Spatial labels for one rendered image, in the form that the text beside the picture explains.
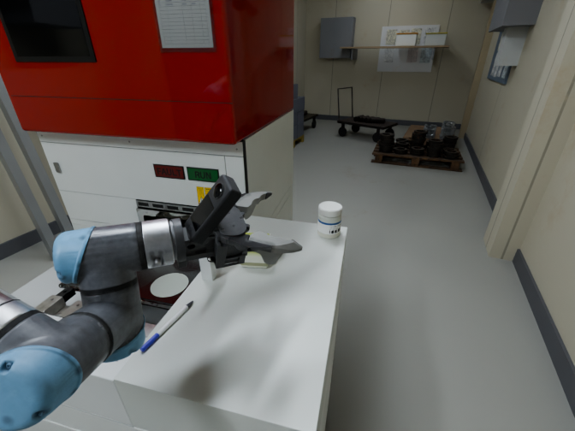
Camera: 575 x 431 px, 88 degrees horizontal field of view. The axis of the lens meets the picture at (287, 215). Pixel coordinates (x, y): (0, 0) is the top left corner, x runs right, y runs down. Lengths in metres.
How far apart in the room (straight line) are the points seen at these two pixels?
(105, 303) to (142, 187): 0.78
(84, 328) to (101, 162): 0.93
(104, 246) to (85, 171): 0.91
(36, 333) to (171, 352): 0.28
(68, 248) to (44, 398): 0.19
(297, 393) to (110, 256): 0.36
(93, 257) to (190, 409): 0.29
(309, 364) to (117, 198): 0.99
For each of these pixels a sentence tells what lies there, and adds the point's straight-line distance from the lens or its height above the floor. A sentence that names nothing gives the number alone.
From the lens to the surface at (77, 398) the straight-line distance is 0.79.
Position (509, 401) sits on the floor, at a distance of 1.99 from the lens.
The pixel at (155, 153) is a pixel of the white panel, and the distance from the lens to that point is 1.14.
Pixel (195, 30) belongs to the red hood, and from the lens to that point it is 0.93.
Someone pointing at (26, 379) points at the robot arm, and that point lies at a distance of 0.39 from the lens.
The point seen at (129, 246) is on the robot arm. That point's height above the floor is 1.21.
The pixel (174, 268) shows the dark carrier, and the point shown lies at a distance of 0.96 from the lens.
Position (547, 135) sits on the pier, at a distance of 2.69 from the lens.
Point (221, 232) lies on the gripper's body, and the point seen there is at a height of 1.20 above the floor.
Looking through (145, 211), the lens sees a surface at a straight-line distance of 1.26.
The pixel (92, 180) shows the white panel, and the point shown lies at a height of 1.04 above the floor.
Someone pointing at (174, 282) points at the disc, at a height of 0.90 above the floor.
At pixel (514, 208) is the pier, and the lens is 2.82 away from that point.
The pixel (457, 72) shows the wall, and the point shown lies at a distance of 8.07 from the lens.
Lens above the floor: 1.45
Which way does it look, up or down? 28 degrees down
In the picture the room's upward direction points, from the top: straight up
